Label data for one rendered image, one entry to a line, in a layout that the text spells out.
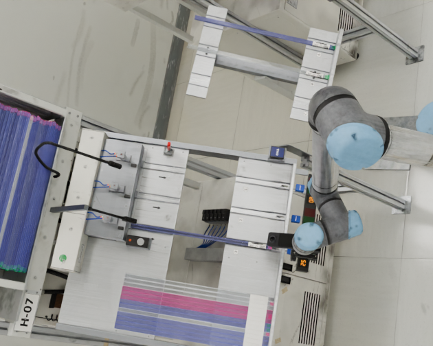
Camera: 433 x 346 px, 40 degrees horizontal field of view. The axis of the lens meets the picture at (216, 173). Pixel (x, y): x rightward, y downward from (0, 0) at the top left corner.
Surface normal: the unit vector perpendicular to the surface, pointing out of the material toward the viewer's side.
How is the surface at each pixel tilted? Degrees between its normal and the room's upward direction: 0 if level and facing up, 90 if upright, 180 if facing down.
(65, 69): 90
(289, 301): 90
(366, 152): 82
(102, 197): 46
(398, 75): 0
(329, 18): 89
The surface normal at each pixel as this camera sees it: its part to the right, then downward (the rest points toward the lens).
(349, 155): 0.13, 0.70
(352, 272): -0.74, -0.28
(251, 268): -0.04, -0.25
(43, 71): 0.65, -0.08
